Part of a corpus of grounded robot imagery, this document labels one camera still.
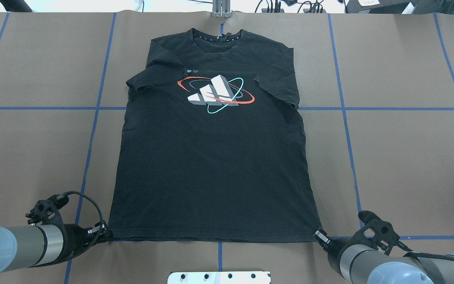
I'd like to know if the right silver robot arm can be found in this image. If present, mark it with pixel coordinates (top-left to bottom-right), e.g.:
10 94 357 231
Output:
313 211 454 284

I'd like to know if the black printed t-shirt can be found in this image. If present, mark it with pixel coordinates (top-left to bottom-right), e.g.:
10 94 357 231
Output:
108 28 321 243

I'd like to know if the aluminium frame post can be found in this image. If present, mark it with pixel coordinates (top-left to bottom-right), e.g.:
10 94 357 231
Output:
211 0 232 19

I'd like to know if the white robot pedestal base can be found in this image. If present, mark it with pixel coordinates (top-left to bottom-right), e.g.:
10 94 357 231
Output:
167 271 272 284

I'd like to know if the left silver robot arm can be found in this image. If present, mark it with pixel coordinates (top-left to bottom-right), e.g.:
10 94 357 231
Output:
0 191 112 273

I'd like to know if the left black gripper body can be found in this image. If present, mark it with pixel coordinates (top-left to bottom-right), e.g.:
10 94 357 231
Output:
25 194 101 261

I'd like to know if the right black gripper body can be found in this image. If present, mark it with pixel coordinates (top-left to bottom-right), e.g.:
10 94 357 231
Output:
326 210 400 263

